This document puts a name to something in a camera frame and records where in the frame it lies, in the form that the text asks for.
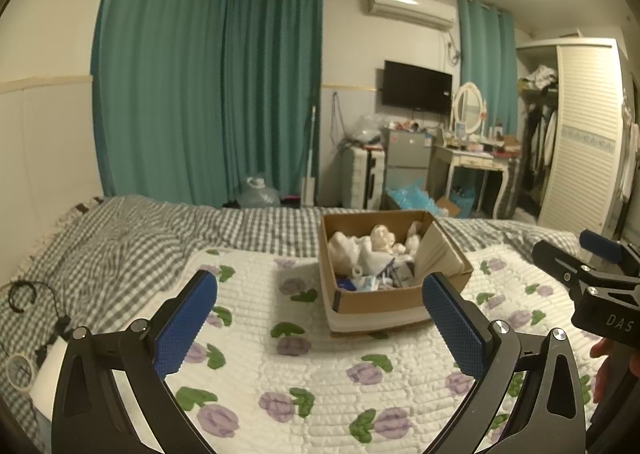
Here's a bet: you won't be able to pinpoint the grey small fridge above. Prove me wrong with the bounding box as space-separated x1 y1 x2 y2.
380 126 434 210

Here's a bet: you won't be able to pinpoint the small white sock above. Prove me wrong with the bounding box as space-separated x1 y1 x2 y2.
404 221 427 256

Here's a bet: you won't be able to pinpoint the cream cloth bundle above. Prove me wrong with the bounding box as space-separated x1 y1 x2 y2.
327 229 372 281

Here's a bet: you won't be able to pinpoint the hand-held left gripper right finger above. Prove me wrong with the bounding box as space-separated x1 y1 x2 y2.
421 271 588 454

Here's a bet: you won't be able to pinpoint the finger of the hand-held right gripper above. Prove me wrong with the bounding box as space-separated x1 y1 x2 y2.
531 239 602 294
579 229 634 263

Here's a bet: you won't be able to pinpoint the white dressing table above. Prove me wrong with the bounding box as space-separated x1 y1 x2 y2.
429 136 521 215

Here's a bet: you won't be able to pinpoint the clear tape roll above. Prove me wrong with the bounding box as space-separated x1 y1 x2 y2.
7 353 36 391

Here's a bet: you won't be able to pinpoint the hanging clothes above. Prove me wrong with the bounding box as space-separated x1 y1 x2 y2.
522 106 559 196

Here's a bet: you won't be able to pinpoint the blue basket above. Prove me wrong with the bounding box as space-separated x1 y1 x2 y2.
449 186 476 218

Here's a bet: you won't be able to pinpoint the clear water jug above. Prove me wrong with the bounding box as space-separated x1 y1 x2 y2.
238 176 281 209

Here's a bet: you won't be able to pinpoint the small open cardboard box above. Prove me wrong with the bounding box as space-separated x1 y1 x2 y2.
434 193 464 219

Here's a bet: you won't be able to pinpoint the large white sock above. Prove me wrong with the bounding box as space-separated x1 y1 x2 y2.
369 223 409 256

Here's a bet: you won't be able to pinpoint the wide teal curtain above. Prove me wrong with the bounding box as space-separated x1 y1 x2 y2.
90 0 232 208

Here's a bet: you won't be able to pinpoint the narrow teal curtain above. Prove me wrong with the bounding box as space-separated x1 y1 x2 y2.
457 0 519 138

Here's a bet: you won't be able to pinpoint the blue plastic bags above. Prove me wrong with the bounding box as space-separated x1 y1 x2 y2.
384 179 441 213

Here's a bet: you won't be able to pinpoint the black hanging wall cable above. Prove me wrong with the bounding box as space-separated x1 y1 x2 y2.
329 90 346 145

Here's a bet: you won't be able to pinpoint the person's right hand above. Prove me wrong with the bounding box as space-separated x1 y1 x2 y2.
590 337 620 405

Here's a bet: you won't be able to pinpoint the clear plastic bag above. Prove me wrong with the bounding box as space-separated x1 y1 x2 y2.
349 113 384 145

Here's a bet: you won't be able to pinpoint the white air conditioner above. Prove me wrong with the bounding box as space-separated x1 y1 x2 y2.
368 0 456 32

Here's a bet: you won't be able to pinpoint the grey checked blanket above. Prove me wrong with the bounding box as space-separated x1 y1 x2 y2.
0 193 592 436

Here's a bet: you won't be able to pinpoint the floral quilt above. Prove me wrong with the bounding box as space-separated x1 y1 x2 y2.
30 243 602 454

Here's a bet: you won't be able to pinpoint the white ribbed suitcase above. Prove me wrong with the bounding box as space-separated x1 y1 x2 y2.
340 143 386 210

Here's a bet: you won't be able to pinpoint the teal corner curtain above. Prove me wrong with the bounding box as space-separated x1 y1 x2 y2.
220 0 324 208

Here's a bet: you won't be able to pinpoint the white oval mirror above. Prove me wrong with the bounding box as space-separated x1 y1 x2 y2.
449 81 487 140

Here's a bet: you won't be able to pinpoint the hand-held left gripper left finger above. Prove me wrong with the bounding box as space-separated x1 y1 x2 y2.
50 269 220 454

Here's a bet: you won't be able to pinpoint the black wall television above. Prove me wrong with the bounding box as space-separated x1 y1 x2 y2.
382 60 454 115

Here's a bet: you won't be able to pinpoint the white louvred wardrobe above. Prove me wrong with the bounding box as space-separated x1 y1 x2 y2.
515 38 634 240

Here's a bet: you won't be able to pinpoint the face mask packet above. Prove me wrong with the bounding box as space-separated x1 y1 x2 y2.
334 273 392 293

